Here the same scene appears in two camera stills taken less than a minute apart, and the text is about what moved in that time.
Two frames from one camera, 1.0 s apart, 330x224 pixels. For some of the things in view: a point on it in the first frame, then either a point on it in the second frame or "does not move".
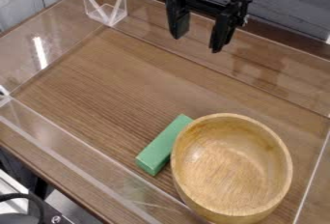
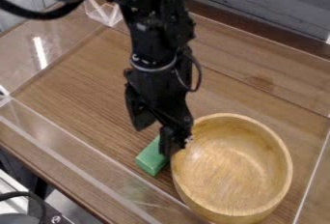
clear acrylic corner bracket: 106,14 does not move
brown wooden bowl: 231,166 does not move
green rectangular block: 156,154 does not move
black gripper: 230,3 to 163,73
